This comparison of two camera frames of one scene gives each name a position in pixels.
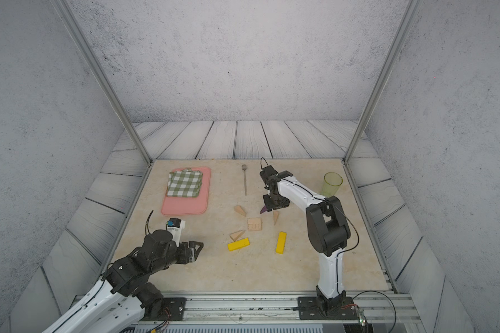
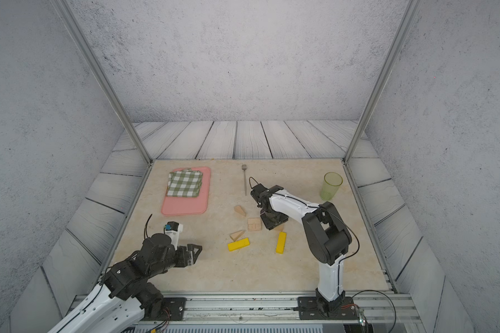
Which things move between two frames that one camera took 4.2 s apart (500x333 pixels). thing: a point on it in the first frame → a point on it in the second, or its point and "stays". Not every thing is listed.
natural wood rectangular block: (254, 220) stays
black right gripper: (269, 205) → (269, 225)
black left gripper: (193, 256) stays
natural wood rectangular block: (255, 227) stays
